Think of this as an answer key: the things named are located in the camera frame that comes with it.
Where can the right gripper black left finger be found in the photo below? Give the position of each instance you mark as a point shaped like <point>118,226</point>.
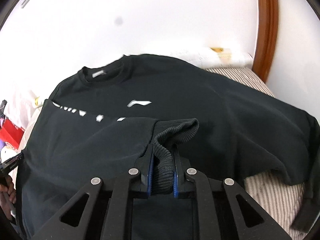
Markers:
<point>145,166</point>

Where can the black sweatshirt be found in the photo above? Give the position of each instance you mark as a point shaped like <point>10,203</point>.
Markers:
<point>109,208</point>

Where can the white duck-print bolster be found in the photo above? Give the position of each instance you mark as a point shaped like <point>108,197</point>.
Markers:
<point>217,57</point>

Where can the person's left hand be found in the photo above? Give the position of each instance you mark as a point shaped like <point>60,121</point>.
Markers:
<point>8,197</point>

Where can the red box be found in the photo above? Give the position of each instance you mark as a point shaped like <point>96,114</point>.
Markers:
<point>11,135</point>

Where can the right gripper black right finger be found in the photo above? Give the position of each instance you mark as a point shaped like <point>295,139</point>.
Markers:
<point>181,187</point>

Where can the brown wooden door frame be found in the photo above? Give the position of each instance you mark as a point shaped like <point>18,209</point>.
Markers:
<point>268,20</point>

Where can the striped beige quilt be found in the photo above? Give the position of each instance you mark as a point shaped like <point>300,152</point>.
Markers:
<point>84,130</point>

